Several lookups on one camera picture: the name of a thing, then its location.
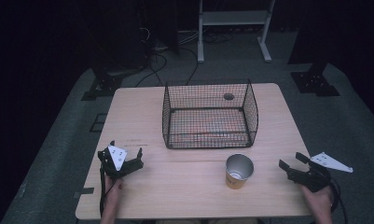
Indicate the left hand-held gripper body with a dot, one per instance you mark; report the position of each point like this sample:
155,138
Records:
115,165

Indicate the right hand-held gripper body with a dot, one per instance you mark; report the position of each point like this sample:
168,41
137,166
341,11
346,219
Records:
313,180

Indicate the metal cup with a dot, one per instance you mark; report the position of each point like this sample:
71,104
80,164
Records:
237,174

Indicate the person's right hand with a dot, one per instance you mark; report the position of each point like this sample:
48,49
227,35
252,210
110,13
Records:
319,200

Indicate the person's left hand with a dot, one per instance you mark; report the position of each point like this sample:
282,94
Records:
114,189

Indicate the grey tape strip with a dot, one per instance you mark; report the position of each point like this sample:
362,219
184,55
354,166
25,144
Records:
83,192

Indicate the black stand base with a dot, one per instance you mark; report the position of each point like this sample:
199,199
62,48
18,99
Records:
314,82
103,85

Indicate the dark round table grommet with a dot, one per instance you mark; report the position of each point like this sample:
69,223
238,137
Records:
228,96

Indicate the white metal stand frame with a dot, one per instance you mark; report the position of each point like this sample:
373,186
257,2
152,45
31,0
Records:
234,18

